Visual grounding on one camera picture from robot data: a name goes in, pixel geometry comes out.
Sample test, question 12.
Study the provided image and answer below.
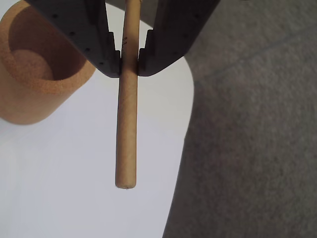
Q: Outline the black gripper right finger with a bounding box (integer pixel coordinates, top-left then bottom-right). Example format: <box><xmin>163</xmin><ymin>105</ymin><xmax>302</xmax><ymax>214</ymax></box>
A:
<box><xmin>137</xmin><ymin>0</ymin><xmax>221</xmax><ymax>77</ymax></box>

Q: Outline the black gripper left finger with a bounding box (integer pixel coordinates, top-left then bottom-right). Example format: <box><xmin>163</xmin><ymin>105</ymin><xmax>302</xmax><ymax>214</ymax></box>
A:
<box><xmin>24</xmin><ymin>0</ymin><xmax>122</xmax><ymax>78</ymax></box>

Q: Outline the wooden pen with print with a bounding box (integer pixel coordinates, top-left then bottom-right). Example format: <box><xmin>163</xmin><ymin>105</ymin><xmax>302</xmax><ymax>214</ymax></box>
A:
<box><xmin>115</xmin><ymin>0</ymin><xmax>143</xmax><ymax>189</ymax></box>

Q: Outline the round cork pen holder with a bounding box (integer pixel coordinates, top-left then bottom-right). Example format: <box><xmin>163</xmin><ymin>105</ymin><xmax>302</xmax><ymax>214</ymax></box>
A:
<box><xmin>0</xmin><ymin>0</ymin><xmax>97</xmax><ymax>125</ymax></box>

